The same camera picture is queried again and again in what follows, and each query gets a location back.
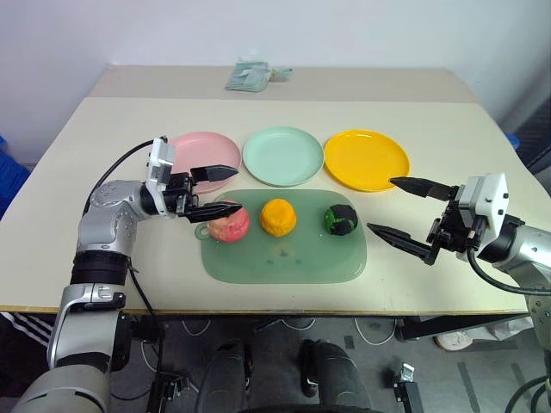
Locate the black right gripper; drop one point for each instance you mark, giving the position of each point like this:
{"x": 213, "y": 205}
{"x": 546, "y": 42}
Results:
{"x": 450, "y": 228}

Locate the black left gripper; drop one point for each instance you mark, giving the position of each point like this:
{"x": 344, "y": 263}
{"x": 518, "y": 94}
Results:
{"x": 180, "y": 195}

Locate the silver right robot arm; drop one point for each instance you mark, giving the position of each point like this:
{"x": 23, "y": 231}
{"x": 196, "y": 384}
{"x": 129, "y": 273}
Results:
{"x": 523, "y": 254}

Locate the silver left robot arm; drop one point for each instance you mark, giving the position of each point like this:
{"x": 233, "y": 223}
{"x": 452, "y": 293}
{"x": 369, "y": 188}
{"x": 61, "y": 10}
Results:
{"x": 101, "y": 223}

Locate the pink plate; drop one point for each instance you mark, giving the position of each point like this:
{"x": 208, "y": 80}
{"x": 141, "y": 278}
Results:
{"x": 204, "y": 157}

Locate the pink peach toy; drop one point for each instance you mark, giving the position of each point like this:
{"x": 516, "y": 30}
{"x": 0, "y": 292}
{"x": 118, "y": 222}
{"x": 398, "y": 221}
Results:
{"x": 230, "y": 226}

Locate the yellow plate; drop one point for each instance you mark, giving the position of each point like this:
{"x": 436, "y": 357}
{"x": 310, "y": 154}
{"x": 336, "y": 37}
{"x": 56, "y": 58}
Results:
{"x": 366, "y": 159}

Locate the orange fruit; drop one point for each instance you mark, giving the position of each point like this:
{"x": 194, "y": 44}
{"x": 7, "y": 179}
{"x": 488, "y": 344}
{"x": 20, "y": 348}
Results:
{"x": 278, "y": 216}

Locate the dark green black toy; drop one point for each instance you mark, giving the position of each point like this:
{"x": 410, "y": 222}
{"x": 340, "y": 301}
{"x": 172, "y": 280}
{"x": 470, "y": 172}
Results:
{"x": 340, "y": 219}

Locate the mint green plate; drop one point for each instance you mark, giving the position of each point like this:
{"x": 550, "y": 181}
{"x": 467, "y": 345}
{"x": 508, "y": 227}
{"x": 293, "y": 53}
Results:
{"x": 282, "y": 155}

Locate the green translucent cutting board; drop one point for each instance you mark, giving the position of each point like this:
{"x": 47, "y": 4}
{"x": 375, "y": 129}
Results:
{"x": 284, "y": 254}

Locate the folded green cloth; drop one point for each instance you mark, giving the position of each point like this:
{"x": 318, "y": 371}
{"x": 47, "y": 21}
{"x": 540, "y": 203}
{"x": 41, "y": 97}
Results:
{"x": 251, "y": 76}

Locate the blue bin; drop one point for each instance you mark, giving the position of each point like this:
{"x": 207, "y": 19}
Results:
{"x": 514, "y": 141}

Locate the white shoe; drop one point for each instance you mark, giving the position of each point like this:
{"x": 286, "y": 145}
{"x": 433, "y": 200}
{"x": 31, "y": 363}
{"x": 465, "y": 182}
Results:
{"x": 456, "y": 340}

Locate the dark rounded robot leg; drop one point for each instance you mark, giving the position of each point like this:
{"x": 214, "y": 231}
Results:
{"x": 228, "y": 378}
{"x": 329, "y": 374}

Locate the blue plastic crate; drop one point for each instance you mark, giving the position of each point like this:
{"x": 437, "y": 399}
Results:
{"x": 9, "y": 172}

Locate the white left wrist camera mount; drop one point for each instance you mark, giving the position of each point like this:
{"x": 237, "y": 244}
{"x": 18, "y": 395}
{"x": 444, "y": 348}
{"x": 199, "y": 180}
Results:
{"x": 158, "y": 165}

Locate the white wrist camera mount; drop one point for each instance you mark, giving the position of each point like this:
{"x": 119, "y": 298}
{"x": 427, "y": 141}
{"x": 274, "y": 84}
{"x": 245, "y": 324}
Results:
{"x": 486, "y": 202}
{"x": 158, "y": 165}

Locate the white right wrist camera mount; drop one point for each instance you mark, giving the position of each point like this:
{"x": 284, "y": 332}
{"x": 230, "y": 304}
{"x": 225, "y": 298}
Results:
{"x": 486, "y": 202}

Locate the black table frame bar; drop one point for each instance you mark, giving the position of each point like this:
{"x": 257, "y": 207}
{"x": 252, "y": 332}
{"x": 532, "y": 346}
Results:
{"x": 465, "y": 328}

